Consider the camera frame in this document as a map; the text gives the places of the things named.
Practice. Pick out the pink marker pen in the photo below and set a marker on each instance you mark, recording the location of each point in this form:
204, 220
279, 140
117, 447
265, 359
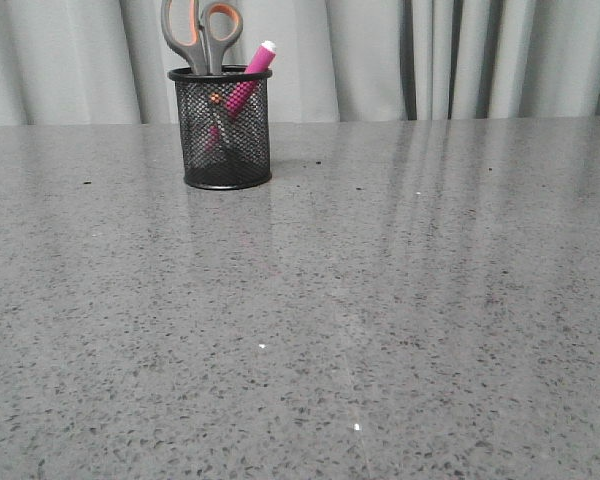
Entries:
237, 99

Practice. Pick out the black mesh pen cup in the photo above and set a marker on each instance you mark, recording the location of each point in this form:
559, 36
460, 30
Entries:
248, 164

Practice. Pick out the grey curtain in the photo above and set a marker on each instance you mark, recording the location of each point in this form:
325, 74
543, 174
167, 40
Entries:
105, 62

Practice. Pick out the grey orange scissors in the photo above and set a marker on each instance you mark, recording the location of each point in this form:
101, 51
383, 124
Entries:
195, 40

